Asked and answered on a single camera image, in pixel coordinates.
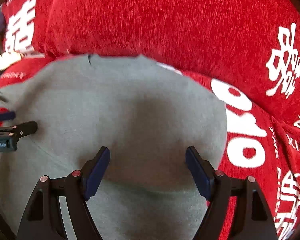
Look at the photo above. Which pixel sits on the white cloth item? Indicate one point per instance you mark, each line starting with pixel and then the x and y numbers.
pixel 9 58

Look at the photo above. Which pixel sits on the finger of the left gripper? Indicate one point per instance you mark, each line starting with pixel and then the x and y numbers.
pixel 20 130
pixel 10 115

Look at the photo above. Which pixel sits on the red bed cover with lettering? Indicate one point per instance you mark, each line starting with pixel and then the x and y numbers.
pixel 257 144

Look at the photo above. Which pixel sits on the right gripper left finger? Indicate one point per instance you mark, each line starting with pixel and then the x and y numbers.
pixel 42 218

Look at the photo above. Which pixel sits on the grey small garment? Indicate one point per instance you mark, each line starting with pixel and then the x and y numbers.
pixel 145 114

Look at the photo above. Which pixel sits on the red pillow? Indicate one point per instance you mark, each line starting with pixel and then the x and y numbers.
pixel 253 45

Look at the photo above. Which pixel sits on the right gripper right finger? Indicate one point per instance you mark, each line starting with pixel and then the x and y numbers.
pixel 252 217

